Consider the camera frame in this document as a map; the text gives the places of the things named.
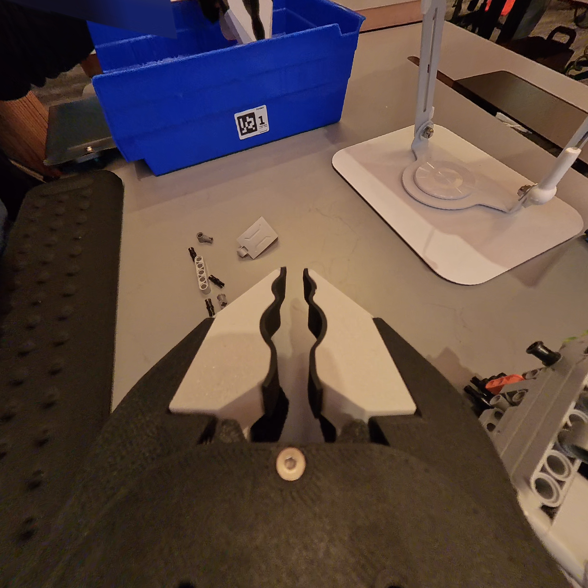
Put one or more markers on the white printed tag label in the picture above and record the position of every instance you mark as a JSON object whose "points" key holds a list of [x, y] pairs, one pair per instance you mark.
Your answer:
{"points": [[262, 121]]}

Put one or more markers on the grey curved toy panel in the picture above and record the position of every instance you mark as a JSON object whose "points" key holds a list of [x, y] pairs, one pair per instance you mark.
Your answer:
{"points": [[259, 236]]}

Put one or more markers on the grey toy beam with holes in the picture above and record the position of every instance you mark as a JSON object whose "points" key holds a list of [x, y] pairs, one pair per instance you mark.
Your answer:
{"points": [[202, 275]]}

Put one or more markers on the white desk stand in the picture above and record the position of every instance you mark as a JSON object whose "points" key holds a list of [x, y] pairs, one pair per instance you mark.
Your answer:
{"points": [[459, 239]]}

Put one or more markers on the grey toy connector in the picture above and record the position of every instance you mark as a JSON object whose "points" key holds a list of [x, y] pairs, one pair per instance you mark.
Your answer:
{"points": [[203, 237], [222, 299]]}

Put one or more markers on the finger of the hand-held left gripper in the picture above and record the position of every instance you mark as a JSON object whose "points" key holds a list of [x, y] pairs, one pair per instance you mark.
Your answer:
{"points": [[239, 23]]}

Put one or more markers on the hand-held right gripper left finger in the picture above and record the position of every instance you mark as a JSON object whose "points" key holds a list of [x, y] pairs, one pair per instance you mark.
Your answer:
{"points": [[220, 363]]}

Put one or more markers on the blue plastic bin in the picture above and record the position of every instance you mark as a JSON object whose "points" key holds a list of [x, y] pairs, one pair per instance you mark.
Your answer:
{"points": [[183, 105]]}

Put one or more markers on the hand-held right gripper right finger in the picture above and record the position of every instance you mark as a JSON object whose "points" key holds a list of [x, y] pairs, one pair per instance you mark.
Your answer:
{"points": [[363, 363]]}

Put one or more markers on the ribbed wooden cabinet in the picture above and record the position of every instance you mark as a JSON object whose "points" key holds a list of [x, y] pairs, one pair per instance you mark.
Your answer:
{"points": [[23, 133]]}

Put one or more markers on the dark flat panel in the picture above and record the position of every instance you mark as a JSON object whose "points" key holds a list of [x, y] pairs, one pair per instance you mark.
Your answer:
{"points": [[519, 101]]}

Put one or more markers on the grey toy building model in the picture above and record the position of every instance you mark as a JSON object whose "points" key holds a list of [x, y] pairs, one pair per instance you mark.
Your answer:
{"points": [[551, 413]]}

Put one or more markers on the black dimpled pad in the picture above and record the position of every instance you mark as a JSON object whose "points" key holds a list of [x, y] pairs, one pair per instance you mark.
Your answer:
{"points": [[59, 275]]}

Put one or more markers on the metal plate with caster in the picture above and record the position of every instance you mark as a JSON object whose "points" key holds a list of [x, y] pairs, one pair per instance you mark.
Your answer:
{"points": [[78, 128]]}

